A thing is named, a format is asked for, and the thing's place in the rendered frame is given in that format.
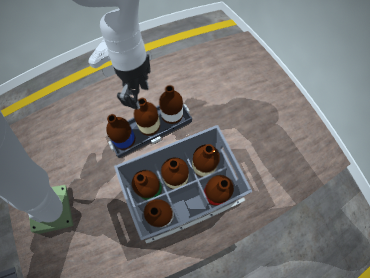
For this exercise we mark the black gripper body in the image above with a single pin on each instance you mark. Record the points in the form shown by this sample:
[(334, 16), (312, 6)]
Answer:
[(129, 77)]

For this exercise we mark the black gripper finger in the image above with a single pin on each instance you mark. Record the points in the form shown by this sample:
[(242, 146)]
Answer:
[(144, 82), (126, 98)]

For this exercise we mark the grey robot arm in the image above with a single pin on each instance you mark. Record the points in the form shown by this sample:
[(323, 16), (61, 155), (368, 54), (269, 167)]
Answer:
[(22, 182)]

